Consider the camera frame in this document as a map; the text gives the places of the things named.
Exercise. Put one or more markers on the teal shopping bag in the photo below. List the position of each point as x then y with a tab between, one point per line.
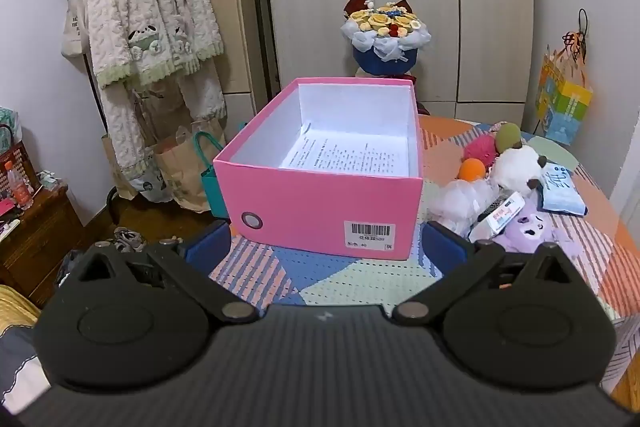
215	197

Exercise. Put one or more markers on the patchwork blanket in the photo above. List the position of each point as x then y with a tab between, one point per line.
345	277

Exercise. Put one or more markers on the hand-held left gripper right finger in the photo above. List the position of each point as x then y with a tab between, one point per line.
441	252

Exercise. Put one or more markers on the brown paper bag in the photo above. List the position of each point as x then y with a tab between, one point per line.
175	172

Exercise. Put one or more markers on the woven basket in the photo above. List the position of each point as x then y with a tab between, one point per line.
22	157

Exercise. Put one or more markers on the orange plush ball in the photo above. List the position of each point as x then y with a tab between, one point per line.
471	169

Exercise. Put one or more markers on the blue flower bouquet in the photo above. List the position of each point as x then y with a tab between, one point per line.
385	34

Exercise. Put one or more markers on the printed paper sheet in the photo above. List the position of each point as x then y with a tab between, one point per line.
345	154

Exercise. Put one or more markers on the orange drink bottle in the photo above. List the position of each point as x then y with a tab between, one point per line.
20	192

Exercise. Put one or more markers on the white fleece pajama pants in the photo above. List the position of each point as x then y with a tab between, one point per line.
200	97

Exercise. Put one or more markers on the yellow quilt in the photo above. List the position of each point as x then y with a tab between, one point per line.
12	307

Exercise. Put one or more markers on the wooden nightstand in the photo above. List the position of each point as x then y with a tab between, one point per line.
40	242

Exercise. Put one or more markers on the blue and white packet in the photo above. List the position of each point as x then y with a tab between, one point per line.
562	189

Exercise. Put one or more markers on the grey sneakers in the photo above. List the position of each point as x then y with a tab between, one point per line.
127	239

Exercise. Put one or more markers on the white panda plush toy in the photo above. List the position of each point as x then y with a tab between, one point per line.
515	167

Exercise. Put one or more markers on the white fleece pajama jacket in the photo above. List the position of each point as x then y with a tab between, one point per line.
150	2

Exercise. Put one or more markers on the white plastic wrap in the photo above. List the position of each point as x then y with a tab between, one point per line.
460	204

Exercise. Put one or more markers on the purple plush toy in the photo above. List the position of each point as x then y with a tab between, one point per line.
530	227

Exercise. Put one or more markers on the green plush ball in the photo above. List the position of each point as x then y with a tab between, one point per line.
507	136

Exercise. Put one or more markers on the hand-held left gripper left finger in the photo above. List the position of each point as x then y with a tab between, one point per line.
207	243

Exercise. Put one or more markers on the white and pink packet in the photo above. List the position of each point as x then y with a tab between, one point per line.
502	214

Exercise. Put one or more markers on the pink cardboard box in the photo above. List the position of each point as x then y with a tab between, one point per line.
320	212

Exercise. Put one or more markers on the colourful paper gift bag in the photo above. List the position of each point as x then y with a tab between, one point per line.
565	107

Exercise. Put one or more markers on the pink plush ball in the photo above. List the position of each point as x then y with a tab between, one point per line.
479	148

